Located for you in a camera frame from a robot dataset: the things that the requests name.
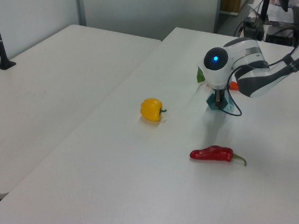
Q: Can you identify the dark robot gripper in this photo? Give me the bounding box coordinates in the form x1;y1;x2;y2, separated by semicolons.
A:
204;79;231;110

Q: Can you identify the teal hexagonal mug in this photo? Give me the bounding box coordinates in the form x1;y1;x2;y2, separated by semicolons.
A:
205;92;237;115

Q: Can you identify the orange toy carrot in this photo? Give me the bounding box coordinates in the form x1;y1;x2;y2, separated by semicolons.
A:
195;65;242;92

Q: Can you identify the red toy chili pepper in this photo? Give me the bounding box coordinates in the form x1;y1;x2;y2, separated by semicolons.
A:
189;142;249;167

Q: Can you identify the yellow toy bell pepper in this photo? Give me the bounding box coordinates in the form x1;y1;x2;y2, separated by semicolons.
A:
139;96;169;123

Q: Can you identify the small black box device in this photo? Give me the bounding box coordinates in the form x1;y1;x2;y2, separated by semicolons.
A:
242;16;265;41

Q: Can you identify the black electronics controller box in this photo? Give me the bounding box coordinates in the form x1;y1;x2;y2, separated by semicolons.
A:
264;24;299;48

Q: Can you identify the brown wooden cabinet panel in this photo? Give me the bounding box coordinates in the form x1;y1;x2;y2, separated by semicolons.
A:
219;0;243;14

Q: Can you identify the white paper sheet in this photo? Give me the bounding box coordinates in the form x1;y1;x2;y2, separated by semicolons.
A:
247;2;298;25

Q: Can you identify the black monitor stand post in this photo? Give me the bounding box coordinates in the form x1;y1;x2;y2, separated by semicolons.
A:
259;0;272;23

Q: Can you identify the grey partition frame post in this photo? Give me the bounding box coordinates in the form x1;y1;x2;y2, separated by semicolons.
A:
68;0;90;27

